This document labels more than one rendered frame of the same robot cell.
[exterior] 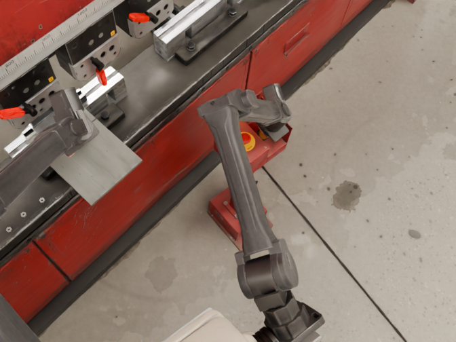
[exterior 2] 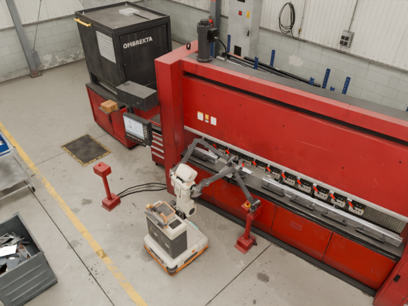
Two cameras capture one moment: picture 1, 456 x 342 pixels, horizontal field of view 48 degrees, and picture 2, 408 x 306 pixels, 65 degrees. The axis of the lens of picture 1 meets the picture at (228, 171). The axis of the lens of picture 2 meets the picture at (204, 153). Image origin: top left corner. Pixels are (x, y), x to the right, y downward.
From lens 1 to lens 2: 3.26 m
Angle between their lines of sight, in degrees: 56
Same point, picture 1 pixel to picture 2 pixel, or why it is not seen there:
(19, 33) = (236, 143)
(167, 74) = (257, 184)
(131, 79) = (254, 178)
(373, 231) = (251, 286)
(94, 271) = (218, 210)
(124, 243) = (228, 215)
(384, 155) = (284, 291)
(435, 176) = not seen: outside the picture
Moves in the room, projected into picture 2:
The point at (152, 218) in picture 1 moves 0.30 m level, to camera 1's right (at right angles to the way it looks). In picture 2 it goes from (237, 220) to (238, 237)
